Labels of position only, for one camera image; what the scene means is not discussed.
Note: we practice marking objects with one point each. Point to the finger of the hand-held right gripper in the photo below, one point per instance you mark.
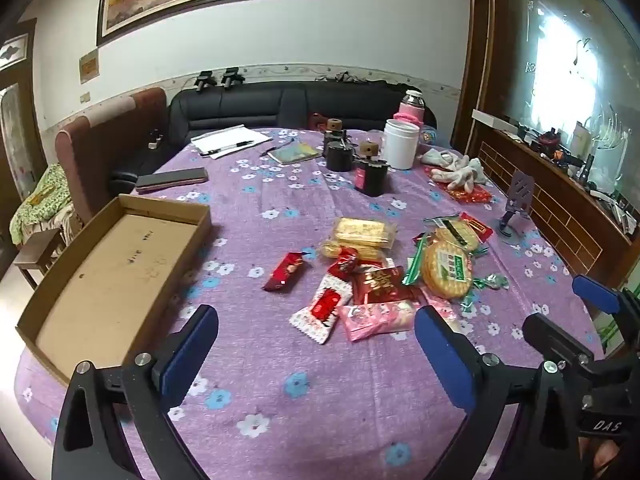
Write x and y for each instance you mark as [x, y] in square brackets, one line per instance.
[550, 332]
[595, 292]

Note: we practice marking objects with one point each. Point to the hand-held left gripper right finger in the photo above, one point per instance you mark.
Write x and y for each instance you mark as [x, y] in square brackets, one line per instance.
[445, 360]

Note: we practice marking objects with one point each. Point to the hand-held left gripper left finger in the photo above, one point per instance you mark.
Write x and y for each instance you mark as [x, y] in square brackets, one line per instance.
[185, 355]

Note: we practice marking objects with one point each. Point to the pink snack packet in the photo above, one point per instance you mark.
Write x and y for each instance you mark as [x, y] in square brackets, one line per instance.
[402, 312]
[365, 322]

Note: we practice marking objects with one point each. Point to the small green candy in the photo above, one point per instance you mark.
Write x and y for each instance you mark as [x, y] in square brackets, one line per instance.
[492, 282]

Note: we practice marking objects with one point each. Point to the round cracker green label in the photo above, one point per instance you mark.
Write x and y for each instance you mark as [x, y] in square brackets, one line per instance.
[446, 270]

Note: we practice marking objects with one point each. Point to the dark red foil packet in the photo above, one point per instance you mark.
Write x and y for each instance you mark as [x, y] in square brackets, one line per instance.
[380, 285]

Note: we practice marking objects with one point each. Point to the cardboard tray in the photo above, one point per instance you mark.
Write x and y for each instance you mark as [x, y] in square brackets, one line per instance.
[110, 280]

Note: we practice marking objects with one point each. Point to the round cracker black label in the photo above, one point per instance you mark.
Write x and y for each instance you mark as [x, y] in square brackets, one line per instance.
[457, 232]

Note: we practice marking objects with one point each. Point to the red candy packet yellow label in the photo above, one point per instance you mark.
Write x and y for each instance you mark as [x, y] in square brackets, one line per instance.
[477, 226]

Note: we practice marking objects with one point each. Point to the red bar packet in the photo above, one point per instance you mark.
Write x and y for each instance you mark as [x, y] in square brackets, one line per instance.
[285, 271]

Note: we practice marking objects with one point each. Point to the white red snack packet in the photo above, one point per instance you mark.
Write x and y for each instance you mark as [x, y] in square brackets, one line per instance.
[322, 310]

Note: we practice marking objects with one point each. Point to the person's right hand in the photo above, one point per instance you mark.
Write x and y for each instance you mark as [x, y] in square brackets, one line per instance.
[602, 460]

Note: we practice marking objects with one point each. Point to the brown wooden cabinet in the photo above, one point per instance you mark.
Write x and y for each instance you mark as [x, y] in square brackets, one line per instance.
[540, 195]

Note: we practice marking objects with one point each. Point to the grey phone stand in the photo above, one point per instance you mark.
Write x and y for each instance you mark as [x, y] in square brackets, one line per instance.
[520, 190]

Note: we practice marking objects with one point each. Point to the red mesh gift bag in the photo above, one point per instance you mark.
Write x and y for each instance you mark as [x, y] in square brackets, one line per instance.
[475, 195]

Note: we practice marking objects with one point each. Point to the dark leather notebook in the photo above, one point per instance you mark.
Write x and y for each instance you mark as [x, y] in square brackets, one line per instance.
[172, 179]

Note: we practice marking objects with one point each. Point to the white cotton glove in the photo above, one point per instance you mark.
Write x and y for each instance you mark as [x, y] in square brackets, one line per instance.
[462, 172]
[437, 156]

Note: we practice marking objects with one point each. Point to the wooden stool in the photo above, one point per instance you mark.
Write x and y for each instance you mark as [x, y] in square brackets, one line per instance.
[35, 255]

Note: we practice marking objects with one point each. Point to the black jar red label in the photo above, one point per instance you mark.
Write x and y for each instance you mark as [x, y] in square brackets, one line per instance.
[371, 177]

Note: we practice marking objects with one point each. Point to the white flat box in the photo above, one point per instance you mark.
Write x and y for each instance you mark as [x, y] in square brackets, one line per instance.
[492, 119]

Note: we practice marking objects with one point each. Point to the purple floral tablecloth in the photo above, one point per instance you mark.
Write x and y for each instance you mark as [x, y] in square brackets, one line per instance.
[300, 185]

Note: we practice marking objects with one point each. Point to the green floral cloth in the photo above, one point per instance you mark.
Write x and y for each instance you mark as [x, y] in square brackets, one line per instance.
[40, 200]

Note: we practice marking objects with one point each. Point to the black pen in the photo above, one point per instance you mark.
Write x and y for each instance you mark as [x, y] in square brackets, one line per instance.
[232, 146]

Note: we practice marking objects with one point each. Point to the white plastic jar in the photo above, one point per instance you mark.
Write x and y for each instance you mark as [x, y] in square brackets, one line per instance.
[401, 145]

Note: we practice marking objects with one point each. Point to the brown armchair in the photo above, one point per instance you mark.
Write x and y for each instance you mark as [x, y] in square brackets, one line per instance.
[100, 150]

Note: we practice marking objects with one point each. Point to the white paper sheets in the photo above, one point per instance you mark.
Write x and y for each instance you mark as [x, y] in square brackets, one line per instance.
[225, 136]

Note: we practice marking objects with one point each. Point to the cartoon print plastic bag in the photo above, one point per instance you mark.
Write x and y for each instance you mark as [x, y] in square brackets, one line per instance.
[430, 135]

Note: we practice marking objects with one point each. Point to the plain black jar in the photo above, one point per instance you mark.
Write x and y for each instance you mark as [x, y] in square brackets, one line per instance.
[340, 157]

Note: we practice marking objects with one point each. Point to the colourful notebook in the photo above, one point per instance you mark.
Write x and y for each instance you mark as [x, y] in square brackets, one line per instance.
[295, 152]

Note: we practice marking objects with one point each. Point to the wood framed glass panel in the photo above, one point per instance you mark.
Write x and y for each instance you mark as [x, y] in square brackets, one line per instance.
[560, 50]

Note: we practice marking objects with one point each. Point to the black leather sofa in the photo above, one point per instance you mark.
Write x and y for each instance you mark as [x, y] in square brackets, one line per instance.
[225, 110]

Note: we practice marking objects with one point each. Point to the pink thermos flask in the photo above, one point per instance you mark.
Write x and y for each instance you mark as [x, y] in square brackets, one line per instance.
[412, 107]

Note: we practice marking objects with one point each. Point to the black jar cork stopper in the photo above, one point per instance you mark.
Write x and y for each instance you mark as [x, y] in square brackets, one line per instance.
[334, 127]

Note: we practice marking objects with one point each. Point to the black handheld device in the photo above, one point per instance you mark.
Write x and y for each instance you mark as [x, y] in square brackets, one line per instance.
[204, 81]
[231, 78]

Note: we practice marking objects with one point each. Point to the brown wooden glass door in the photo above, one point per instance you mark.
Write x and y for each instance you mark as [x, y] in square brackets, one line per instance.
[15, 110]

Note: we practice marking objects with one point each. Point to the small framed certificate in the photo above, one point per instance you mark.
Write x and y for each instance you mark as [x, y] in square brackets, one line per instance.
[88, 66]

